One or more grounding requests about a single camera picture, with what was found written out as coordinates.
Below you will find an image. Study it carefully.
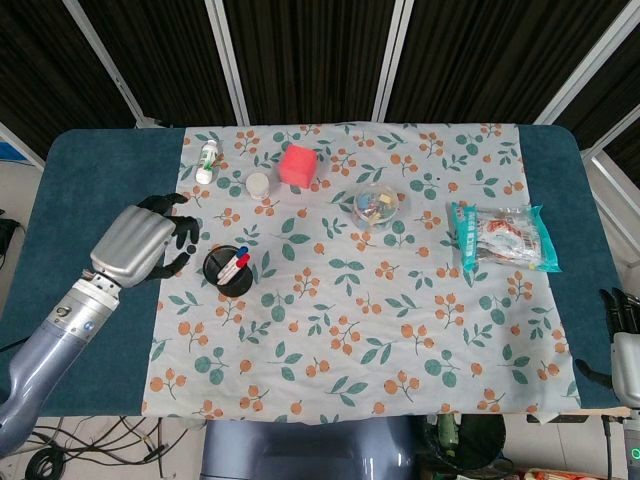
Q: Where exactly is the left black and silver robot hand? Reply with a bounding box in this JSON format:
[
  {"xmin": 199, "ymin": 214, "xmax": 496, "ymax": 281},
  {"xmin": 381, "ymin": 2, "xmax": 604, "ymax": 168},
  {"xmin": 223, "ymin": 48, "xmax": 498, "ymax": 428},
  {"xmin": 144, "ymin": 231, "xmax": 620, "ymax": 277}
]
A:
[{"xmin": 82, "ymin": 192, "xmax": 202, "ymax": 290}]

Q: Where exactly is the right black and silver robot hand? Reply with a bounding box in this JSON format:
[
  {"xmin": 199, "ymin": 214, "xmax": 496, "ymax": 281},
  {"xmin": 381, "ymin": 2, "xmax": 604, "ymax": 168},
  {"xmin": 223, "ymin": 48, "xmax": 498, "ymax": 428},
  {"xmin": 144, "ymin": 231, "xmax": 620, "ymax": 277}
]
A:
[{"xmin": 574, "ymin": 287, "xmax": 640, "ymax": 409}]

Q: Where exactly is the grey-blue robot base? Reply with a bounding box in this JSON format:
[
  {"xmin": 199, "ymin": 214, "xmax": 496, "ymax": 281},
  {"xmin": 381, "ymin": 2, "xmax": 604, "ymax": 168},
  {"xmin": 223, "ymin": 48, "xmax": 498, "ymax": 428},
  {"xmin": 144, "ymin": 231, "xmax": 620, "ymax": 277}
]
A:
[{"xmin": 199, "ymin": 416, "xmax": 417, "ymax": 480}]

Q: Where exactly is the black mesh pen holder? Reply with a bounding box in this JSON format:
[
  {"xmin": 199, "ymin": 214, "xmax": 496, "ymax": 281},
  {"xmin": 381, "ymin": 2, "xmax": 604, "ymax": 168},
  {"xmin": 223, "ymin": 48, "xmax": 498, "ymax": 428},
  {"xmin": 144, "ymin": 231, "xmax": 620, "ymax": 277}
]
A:
[{"xmin": 202, "ymin": 243, "xmax": 255, "ymax": 299}]

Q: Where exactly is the red cap marker pen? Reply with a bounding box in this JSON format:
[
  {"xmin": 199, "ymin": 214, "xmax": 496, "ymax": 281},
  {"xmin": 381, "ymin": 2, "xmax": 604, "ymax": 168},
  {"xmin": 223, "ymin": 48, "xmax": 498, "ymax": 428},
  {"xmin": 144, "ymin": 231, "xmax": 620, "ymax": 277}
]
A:
[{"xmin": 227, "ymin": 252, "xmax": 252, "ymax": 280}]

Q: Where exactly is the dark blue table cover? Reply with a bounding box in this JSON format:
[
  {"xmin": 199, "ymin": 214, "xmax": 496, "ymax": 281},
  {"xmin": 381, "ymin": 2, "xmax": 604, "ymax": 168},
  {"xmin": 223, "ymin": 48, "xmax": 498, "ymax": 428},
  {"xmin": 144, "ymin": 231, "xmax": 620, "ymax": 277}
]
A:
[{"xmin": 0, "ymin": 124, "xmax": 631, "ymax": 419}]

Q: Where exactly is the white bottle with green label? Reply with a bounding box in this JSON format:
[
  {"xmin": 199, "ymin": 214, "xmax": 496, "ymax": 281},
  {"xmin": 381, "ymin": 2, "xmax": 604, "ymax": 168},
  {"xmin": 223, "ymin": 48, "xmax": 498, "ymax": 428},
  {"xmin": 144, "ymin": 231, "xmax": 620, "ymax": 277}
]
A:
[{"xmin": 194, "ymin": 139, "xmax": 221, "ymax": 185}]

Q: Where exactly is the black waste bin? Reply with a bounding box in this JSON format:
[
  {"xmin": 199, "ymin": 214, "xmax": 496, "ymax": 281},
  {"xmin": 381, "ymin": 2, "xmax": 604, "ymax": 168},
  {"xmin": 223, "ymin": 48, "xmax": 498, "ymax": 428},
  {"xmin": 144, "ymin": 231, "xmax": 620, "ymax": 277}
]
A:
[{"xmin": 424, "ymin": 412, "xmax": 507, "ymax": 476}]

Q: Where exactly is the teal snack bag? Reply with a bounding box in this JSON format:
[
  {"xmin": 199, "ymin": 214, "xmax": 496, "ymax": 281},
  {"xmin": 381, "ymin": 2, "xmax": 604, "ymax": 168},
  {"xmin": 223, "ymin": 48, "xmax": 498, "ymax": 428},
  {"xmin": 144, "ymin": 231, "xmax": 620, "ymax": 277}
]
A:
[{"xmin": 447, "ymin": 201, "xmax": 562, "ymax": 274}]

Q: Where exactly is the red foam cube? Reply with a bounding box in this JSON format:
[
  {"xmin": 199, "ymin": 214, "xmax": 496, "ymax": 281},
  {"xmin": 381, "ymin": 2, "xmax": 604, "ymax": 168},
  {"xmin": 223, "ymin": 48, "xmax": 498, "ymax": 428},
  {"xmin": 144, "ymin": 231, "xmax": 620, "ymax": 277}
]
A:
[{"xmin": 277, "ymin": 143, "xmax": 317, "ymax": 186}]

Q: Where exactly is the floral fruit print tablecloth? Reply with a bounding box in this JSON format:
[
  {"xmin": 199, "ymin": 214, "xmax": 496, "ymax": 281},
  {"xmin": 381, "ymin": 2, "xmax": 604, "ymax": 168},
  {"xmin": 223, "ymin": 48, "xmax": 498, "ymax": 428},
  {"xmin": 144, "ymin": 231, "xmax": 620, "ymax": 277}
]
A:
[{"xmin": 141, "ymin": 122, "xmax": 584, "ymax": 419}]

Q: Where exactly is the clear bowl of candies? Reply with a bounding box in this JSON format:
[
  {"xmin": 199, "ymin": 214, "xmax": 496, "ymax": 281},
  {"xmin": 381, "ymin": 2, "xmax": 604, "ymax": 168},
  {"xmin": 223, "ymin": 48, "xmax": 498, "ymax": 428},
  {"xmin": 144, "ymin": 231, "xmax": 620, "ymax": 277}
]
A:
[{"xmin": 352, "ymin": 182, "xmax": 401, "ymax": 232}]

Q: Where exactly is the white partition post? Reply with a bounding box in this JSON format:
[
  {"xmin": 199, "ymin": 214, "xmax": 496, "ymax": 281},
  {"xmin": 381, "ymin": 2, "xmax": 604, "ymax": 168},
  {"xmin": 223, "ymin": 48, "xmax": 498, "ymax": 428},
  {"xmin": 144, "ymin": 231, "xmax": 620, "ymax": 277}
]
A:
[
  {"xmin": 532, "ymin": 0, "xmax": 640, "ymax": 126},
  {"xmin": 62, "ymin": 0, "xmax": 154, "ymax": 127},
  {"xmin": 372, "ymin": 0, "xmax": 424, "ymax": 124},
  {"xmin": 203, "ymin": 0, "xmax": 251, "ymax": 126}
]

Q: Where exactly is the black floor cable bundle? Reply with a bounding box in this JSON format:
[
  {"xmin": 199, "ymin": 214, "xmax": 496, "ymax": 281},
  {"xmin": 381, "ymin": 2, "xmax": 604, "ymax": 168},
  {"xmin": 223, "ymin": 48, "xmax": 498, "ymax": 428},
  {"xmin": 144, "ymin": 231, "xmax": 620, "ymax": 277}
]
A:
[{"xmin": 0, "ymin": 413, "xmax": 201, "ymax": 480}]

